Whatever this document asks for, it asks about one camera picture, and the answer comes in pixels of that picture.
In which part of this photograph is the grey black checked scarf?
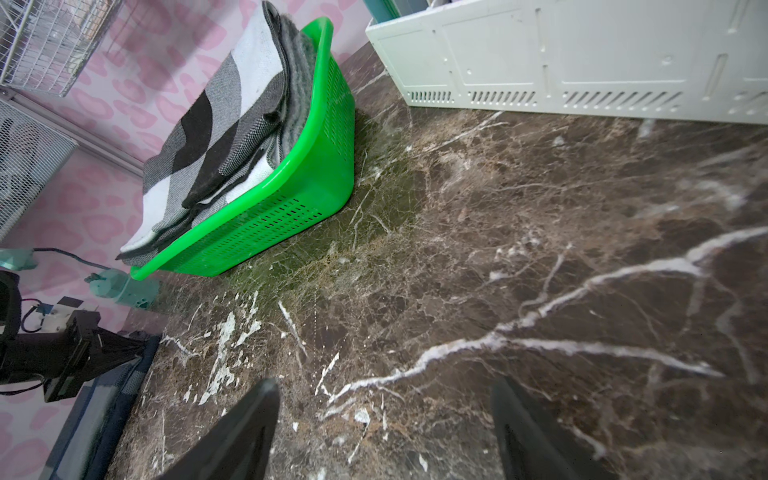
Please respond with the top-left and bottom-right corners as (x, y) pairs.
(117, 1), (316, 266)

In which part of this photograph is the white wire side basket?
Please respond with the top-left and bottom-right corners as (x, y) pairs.
(1, 102), (77, 237)

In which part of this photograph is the white file organizer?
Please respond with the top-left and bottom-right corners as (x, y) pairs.
(366, 1), (767, 125)

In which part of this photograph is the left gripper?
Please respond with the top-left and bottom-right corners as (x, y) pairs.
(1, 271), (147, 402)

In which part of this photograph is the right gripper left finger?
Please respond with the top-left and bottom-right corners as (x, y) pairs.
(161, 378), (280, 480)

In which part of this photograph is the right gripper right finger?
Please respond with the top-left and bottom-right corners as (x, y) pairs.
(490, 377), (616, 480)

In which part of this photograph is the green plastic basket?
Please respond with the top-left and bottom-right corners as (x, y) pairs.
(130, 17), (355, 281)

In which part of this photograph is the white wire wall shelf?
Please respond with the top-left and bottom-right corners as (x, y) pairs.
(1, 0), (123, 97)

